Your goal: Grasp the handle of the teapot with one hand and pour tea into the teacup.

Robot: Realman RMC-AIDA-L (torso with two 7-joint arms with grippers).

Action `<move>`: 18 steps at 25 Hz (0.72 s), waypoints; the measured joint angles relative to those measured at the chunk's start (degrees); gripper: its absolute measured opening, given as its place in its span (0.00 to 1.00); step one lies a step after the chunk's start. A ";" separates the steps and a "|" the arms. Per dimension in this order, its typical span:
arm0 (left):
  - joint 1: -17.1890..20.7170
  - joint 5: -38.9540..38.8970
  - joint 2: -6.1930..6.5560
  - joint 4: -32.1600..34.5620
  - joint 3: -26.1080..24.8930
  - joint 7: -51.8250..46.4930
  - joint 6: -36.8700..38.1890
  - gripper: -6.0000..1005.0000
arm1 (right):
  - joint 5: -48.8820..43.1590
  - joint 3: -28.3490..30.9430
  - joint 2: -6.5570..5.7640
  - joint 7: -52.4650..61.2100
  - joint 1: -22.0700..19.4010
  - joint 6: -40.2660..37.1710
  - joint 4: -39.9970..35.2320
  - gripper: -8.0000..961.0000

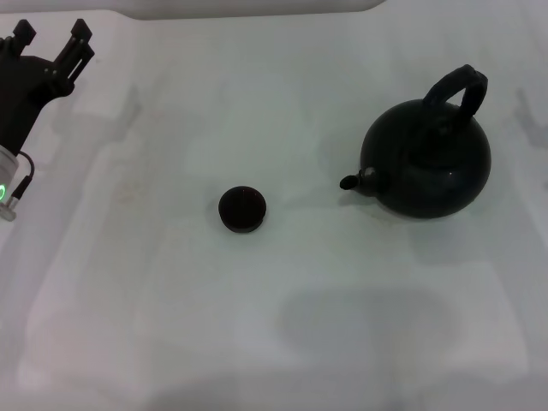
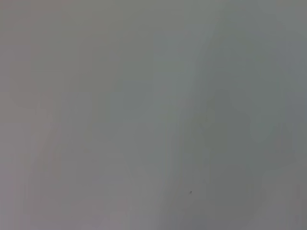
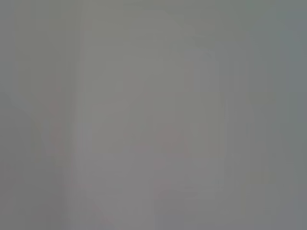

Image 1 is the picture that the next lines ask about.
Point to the white rounded background panel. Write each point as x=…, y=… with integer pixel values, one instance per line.
x=257, y=7

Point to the black teacup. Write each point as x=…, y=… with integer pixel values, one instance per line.
x=242, y=210

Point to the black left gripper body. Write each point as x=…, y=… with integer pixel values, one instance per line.
x=30, y=85

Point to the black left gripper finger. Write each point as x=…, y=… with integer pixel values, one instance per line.
x=79, y=47
x=24, y=36

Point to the black round teapot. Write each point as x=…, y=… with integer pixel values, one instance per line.
x=428, y=167

